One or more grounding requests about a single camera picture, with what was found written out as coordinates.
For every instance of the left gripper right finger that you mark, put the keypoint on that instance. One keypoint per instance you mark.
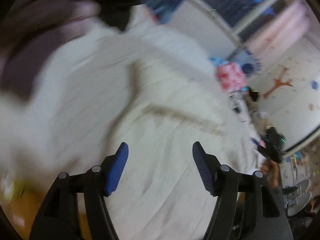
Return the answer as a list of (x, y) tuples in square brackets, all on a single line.
[(246, 207)]

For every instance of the brown tree wall sticker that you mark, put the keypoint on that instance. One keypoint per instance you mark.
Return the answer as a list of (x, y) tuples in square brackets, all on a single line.
[(278, 82)]

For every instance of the white striped duvet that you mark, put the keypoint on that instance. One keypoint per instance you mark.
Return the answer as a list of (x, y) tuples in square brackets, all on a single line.
[(172, 42)]

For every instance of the person's right hand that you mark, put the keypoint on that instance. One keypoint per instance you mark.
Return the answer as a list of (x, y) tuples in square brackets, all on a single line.
[(270, 169)]

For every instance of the cream quilted jacket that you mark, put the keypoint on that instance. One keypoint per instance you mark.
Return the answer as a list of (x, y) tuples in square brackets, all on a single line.
[(94, 94)]

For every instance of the purple lilac garment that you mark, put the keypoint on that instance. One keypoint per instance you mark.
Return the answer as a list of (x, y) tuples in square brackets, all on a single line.
[(31, 31)]

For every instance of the light blue plastic bag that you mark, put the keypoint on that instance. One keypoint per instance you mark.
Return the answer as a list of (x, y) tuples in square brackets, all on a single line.
[(216, 61)]

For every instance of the cherry print bed sheet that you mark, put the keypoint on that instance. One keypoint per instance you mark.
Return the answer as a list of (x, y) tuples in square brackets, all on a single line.
[(240, 131)]

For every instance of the pink plastic bag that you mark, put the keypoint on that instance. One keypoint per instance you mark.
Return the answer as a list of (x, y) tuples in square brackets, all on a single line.
[(230, 77)]

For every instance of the brown garment at bedside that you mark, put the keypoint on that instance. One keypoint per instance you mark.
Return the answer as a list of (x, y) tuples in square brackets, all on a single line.
[(260, 119)]

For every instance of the blue patterned curtain right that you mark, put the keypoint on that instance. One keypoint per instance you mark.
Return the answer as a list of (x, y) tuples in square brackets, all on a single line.
[(272, 40)]

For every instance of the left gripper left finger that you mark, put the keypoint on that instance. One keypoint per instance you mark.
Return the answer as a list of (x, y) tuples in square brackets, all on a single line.
[(75, 205)]

